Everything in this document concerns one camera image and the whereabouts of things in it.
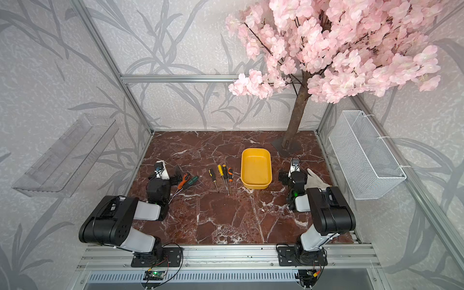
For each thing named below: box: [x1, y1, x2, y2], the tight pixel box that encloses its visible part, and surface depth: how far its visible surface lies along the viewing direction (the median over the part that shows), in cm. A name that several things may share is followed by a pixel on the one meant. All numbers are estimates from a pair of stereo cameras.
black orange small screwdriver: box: [227, 167, 234, 190], surface depth 101 cm
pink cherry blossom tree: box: [225, 0, 446, 158], surface depth 55 cm
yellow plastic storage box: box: [240, 147, 273, 190], surface depth 104 cm
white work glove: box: [304, 167, 333, 191], surface depth 98 cm
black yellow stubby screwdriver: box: [208, 167, 220, 194], surface depth 100 cm
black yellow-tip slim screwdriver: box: [222, 164, 230, 196], surface depth 101 cm
